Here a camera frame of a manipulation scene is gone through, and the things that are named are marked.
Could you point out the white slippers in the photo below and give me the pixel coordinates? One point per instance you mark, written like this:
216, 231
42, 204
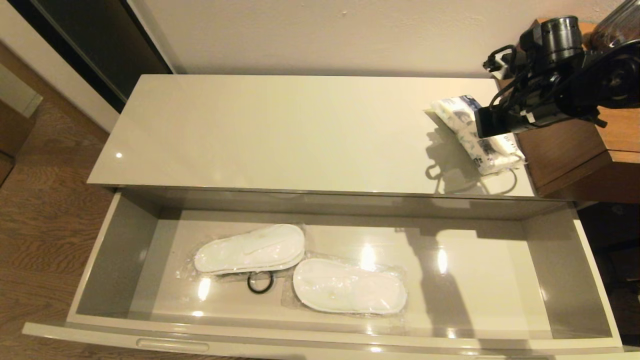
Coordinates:
250, 252
350, 287

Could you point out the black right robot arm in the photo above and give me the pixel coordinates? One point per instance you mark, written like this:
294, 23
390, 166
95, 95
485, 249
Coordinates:
590, 70

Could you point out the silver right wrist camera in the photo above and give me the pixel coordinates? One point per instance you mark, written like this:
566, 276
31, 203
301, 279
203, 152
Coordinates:
500, 62

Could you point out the dark door panel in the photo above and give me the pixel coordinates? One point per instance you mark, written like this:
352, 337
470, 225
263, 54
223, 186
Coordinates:
100, 40

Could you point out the white door frame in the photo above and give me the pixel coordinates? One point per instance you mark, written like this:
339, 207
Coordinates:
50, 65

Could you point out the white flat panel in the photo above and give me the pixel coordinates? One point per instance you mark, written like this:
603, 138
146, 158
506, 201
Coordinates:
17, 92

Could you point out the glossy white cabinet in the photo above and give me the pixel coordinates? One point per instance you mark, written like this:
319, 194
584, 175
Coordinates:
300, 135

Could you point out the glossy white drawer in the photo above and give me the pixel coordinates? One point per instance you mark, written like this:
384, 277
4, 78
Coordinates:
500, 270

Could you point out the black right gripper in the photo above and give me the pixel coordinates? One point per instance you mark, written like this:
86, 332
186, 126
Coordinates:
515, 112

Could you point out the brown wooden side cabinet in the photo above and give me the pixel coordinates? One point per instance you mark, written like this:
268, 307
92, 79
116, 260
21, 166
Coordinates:
575, 150

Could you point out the brown wooden box furniture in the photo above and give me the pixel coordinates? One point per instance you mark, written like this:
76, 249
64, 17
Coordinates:
12, 135

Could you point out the dark ribbed glass vase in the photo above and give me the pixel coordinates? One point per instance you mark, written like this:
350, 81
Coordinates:
617, 30

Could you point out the white blue printed packet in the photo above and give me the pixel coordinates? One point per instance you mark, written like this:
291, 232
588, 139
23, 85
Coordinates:
465, 127

